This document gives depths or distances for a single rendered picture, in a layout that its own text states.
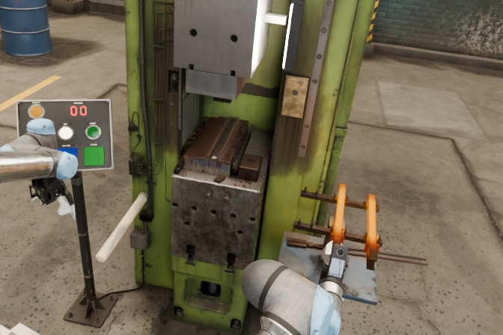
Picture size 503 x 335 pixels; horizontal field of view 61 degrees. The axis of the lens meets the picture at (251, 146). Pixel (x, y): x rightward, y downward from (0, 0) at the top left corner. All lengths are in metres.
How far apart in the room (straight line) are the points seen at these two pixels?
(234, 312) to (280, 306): 1.30
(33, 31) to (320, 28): 4.93
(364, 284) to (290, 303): 0.86
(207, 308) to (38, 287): 0.97
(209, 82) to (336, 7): 0.54
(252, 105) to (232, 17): 0.71
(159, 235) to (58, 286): 0.68
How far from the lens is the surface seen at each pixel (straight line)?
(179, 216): 1.92
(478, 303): 3.02
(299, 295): 0.97
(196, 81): 1.65
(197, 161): 1.81
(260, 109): 2.16
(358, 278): 1.82
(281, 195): 1.98
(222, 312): 2.28
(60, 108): 1.81
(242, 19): 1.54
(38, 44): 6.26
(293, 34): 1.64
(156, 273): 2.51
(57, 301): 2.62
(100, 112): 1.79
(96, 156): 1.78
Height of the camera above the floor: 1.91
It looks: 29 degrees down
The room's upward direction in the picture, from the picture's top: 6 degrees clockwise
